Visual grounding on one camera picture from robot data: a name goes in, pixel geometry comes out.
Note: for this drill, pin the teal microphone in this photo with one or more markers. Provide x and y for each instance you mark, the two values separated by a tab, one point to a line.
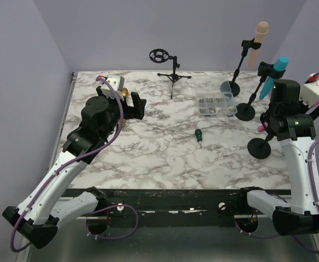
276	72

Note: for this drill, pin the black round-base shock mount stand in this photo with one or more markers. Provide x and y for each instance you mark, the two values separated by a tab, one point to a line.
260	148

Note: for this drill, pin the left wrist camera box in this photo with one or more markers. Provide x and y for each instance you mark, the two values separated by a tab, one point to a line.
117	83

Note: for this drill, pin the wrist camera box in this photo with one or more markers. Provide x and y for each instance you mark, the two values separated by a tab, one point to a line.
309	93
117	83

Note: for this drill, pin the green handled screwdriver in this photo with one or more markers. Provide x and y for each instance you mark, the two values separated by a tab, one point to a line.
198	135

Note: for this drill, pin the black stand holding beige microphone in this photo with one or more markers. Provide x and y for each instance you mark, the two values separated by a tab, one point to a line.
232	86

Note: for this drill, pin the pink microphone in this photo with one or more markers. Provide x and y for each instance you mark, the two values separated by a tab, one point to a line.
261	128

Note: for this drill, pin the clear plastic screw box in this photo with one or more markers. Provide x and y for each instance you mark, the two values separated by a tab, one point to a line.
214	96

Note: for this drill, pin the black stand holding teal microphone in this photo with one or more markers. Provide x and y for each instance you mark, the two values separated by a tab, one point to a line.
245	111

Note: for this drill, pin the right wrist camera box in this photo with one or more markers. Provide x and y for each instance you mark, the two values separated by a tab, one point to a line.
309	93

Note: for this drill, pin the gold microphone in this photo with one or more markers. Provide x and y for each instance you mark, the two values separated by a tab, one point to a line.
125	95

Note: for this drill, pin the black front mounting rail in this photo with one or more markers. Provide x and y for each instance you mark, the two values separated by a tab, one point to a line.
162	208

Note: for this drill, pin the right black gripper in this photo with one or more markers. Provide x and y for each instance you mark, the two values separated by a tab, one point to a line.
317	112

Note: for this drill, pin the beige microphone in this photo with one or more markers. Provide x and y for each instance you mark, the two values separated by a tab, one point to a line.
260	33

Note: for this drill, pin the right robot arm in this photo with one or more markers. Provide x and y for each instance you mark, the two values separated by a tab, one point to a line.
288	121

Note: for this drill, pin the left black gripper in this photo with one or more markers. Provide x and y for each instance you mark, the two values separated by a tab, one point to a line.
139	105

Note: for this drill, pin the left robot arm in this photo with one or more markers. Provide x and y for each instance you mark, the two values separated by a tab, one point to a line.
39	217

